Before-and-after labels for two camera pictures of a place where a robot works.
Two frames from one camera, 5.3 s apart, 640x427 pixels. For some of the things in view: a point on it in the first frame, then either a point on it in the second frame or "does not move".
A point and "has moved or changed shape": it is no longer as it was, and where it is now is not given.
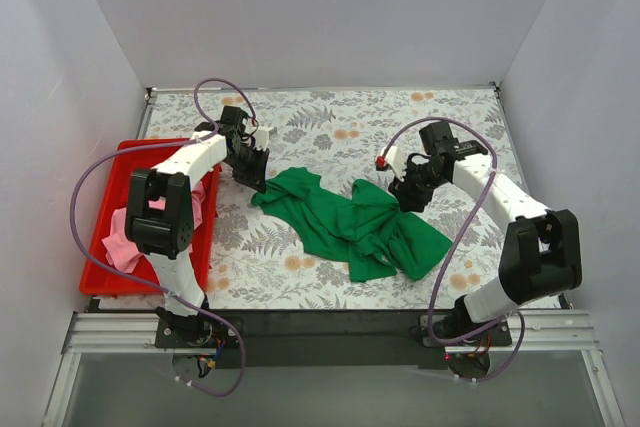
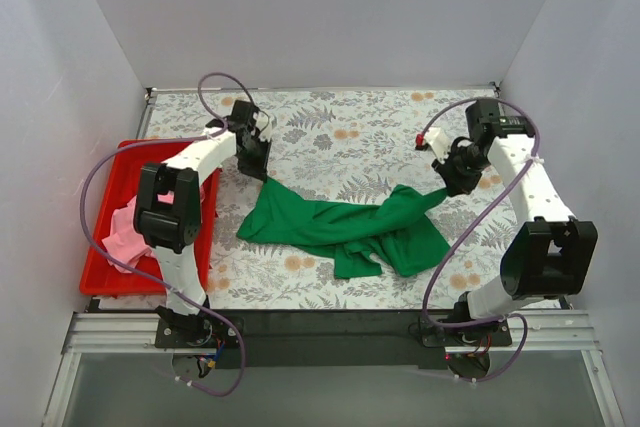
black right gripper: [413, 186] to [456, 182]
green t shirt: [374, 233] has moved or changed shape
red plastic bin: [99, 281] does not move
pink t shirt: [121, 250] does not move
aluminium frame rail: [135, 333] does not move
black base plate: [330, 340] does not move
